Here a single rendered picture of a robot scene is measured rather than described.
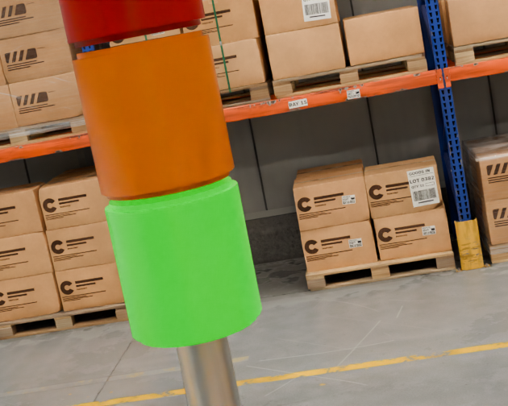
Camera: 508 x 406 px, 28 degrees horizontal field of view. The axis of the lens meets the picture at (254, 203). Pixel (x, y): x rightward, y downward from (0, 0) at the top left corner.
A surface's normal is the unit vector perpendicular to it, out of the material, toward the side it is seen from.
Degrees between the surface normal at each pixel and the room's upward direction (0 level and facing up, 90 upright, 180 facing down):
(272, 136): 90
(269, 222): 38
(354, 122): 90
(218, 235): 90
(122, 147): 90
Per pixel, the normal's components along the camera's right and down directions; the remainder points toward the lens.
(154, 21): 0.37, 0.10
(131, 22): 0.13, 0.16
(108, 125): -0.60, 0.26
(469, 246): -0.09, 0.19
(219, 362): 0.70, 0.00
